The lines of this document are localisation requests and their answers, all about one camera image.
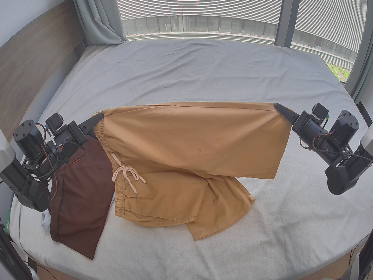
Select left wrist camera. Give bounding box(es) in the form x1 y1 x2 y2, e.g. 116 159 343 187
45 113 65 135

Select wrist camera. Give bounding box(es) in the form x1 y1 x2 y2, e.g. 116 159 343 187
311 103 330 125
45 113 65 135

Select grey-green curtain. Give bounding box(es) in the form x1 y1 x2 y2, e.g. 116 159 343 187
345 31 373 107
70 0 129 45

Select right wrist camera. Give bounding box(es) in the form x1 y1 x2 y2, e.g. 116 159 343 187
311 103 330 125

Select green printed package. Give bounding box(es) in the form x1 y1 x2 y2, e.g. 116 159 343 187
3 206 12 236

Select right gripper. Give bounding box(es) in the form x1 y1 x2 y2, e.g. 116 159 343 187
291 111 330 151

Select brown garment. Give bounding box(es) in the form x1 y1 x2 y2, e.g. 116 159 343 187
48 137 115 260

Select tan shorts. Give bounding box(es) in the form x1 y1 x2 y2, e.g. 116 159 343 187
93 101 293 241

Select white crumpled cloth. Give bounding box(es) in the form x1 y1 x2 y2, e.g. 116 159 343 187
40 211 52 232

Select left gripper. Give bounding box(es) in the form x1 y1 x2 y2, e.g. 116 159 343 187
54 121 87 157

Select bed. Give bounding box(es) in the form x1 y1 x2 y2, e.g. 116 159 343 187
0 0 373 280

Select window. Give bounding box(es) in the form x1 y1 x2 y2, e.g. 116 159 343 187
112 0 373 72

